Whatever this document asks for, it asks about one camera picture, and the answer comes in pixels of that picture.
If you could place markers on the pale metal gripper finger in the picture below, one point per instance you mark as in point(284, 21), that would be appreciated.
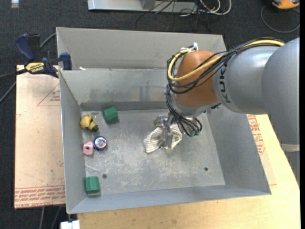
point(168, 138)
point(160, 121)

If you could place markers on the grey metal bin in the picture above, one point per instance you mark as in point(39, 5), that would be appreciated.
point(152, 170)

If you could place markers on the white striped cloth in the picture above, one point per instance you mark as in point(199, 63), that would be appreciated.
point(152, 143)

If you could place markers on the brown cardboard board red print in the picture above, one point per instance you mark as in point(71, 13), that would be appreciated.
point(38, 132)

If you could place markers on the pink block with hole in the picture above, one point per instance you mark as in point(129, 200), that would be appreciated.
point(87, 148)

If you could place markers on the blue round toy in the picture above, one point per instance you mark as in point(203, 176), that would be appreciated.
point(100, 142)

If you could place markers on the yellow and black toy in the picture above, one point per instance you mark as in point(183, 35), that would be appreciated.
point(86, 121)

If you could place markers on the green block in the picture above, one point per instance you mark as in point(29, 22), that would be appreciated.
point(92, 185)
point(110, 114)

